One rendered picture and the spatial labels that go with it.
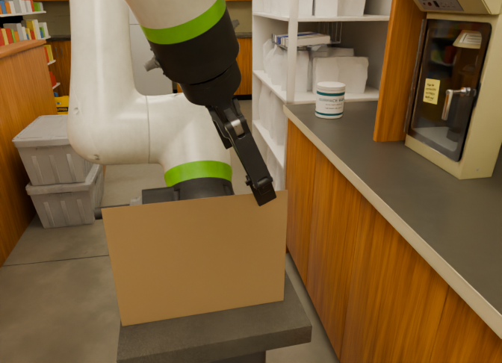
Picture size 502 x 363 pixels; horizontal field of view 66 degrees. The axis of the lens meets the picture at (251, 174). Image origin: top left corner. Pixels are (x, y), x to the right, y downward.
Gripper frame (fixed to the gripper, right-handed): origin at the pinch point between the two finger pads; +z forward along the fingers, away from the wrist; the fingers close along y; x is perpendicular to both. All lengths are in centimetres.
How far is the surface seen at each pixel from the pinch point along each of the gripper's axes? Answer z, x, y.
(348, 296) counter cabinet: 100, 17, -7
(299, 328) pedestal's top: 21.6, -4.6, 18.7
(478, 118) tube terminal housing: 47, 69, -16
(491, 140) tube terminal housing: 55, 72, -12
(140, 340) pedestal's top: 13.7, -28.4, 10.6
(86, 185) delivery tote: 130, -86, -163
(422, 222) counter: 46, 35, 3
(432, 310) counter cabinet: 55, 25, 20
